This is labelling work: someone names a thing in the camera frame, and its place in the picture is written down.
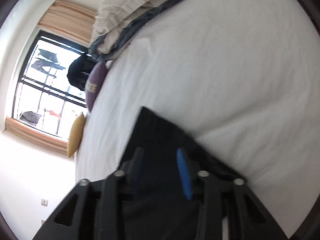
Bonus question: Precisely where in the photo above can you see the yellow cushion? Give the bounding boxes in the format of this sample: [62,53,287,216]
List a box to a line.
[67,113,85,158]

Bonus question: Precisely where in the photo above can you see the purple cushion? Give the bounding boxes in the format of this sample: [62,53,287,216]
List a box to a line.
[85,62,108,112]

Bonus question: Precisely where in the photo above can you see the black pants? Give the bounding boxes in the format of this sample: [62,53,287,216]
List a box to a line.
[119,107,240,239]

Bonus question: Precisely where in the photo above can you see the window frame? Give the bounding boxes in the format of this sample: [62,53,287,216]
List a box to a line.
[11,30,91,140]

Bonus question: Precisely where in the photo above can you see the beige grey folded duvet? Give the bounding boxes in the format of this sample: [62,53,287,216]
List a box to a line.
[88,0,183,61]

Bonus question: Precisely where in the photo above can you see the white wall socket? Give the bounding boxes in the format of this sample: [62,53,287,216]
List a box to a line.
[41,199,48,206]

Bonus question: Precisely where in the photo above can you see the beige curtain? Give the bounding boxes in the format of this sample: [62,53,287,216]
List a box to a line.
[37,0,95,47]

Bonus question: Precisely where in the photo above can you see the white bed mattress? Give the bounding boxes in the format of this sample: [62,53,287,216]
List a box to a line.
[75,0,319,236]

